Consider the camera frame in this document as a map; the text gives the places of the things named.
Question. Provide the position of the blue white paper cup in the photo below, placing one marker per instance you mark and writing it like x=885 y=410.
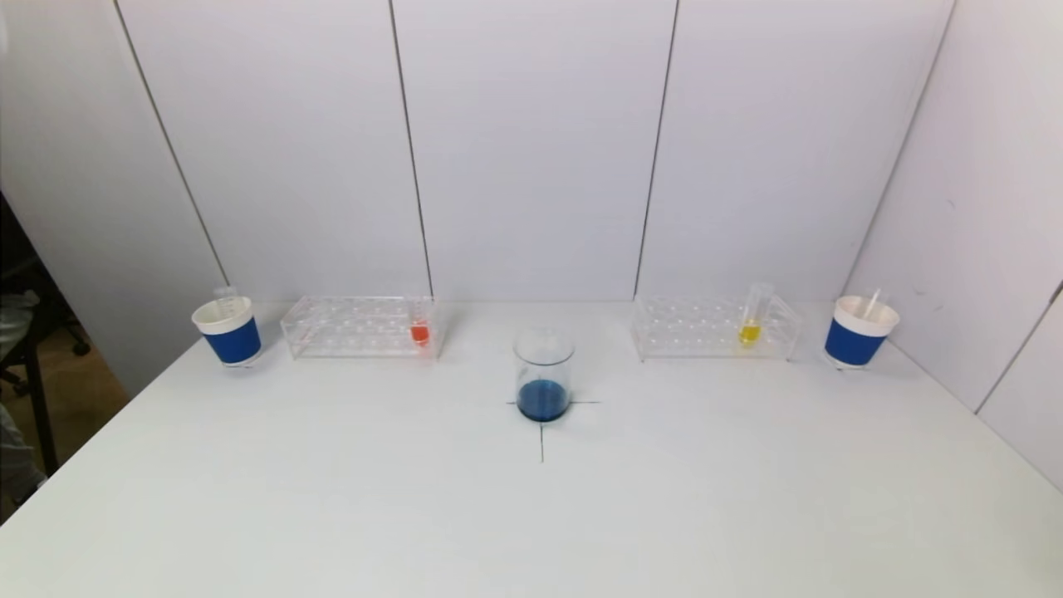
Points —
x=855 y=342
x=232 y=340

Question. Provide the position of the blue pigment test tube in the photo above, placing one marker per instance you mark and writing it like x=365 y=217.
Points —
x=224 y=297

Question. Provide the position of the orange pigment test tube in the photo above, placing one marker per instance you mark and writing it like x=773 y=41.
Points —
x=420 y=334
x=872 y=306

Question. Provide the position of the clear glass beaker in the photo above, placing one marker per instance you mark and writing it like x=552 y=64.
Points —
x=544 y=403

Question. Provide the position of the clear acrylic test tube rack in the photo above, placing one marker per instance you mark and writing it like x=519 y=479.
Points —
x=357 y=328
x=706 y=328

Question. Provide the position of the yellow pigment test tube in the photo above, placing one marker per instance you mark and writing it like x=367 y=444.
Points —
x=750 y=333

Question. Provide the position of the black metal stand leg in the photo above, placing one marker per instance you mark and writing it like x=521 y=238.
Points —
x=43 y=415

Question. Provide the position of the person in black shirt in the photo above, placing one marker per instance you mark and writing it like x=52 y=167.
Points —
x=10 y=320

